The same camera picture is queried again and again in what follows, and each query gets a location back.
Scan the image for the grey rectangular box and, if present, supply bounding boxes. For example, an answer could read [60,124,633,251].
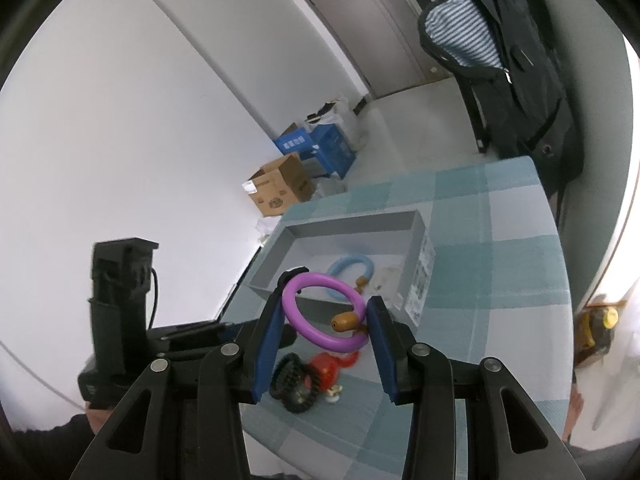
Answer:
[248,210,435,329]

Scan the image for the purple ring bracelet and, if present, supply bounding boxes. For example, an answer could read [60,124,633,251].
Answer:
[281,272,370,352]

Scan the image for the large blue carton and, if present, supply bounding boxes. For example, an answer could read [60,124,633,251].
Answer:
[300,124,357,180]

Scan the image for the black metal rack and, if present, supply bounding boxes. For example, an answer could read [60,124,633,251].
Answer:
[461,72,495,154]

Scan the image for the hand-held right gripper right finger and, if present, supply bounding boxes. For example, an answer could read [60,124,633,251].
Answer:
[366,296,587,480]

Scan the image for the person's left hand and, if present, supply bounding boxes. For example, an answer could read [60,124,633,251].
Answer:
[84,402,115,437]

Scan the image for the brown cardboard box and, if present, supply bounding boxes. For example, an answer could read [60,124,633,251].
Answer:
[244,154,317,217]

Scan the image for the white plastic bag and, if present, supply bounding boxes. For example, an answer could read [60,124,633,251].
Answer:
[300,92,369,152]

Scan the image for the grey door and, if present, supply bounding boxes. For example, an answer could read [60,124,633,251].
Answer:
[270,0,453,101]

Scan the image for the teal checked tablecloth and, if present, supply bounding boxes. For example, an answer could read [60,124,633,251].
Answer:
[220,156,573,480]

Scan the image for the light blue ring bracelet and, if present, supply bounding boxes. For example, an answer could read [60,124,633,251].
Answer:
[327,255,373,295]

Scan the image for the small blue carton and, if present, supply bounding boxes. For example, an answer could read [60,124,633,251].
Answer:
[274,122,313,161]

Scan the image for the yellow capped bottle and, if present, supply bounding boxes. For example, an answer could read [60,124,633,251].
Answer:
[574,305,621,367]

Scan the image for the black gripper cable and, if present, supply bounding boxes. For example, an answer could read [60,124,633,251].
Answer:
[146,267,162,332]

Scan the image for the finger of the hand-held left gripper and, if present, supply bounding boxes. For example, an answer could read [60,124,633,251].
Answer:
[220,320,297,350]

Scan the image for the dark hanging jacket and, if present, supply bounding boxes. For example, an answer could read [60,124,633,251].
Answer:
[417,0,586,196]

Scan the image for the person's left forearm dark sleeve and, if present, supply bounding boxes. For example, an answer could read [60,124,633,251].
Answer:
[9,411,103,480]

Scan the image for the blue striped shirt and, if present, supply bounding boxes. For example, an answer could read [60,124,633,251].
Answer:
[425,0,503,68]

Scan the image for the red round ornament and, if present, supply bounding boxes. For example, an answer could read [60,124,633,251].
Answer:
[307,351,360,404]

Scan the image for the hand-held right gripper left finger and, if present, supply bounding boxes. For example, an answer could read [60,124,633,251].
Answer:
[69,266,311,480]

